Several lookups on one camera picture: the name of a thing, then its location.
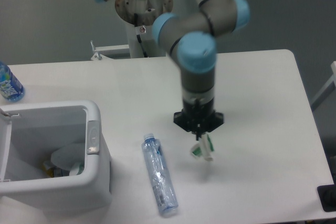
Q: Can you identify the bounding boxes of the white metal table frame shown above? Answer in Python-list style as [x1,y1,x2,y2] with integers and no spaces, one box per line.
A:
[90,40,130,61]

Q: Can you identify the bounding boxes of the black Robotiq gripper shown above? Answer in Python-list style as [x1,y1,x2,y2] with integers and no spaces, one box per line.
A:
[173,99,224,140]

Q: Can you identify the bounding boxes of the blue labelled water bottle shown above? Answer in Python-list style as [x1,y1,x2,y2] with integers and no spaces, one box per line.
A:
[1,62,25,102]

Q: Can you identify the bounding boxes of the white plastic trash can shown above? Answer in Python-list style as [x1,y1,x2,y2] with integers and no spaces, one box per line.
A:
[1,101,112,211]

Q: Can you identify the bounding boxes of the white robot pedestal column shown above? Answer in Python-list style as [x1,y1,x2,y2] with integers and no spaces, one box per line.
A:
[115,0,173,58]

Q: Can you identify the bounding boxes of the black clamp at table edge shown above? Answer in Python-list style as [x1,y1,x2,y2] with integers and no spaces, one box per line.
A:
[317,184,335,212]

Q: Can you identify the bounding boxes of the trash inside the can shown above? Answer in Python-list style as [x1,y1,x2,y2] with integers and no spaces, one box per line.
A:
[42,143,85,178]

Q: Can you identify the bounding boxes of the white frame at right edge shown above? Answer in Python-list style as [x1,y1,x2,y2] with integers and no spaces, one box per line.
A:
[310,61,335,111]

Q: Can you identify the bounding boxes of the black cable on pedestal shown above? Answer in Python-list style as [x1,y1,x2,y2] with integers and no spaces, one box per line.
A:
[133,12,149,58]

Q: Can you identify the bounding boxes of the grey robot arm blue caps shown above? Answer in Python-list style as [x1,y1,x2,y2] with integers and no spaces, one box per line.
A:
[95,0,250,140]

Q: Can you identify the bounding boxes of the crushed clear plastic bottle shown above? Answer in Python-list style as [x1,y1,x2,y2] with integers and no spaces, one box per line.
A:
[141,133,178,217]

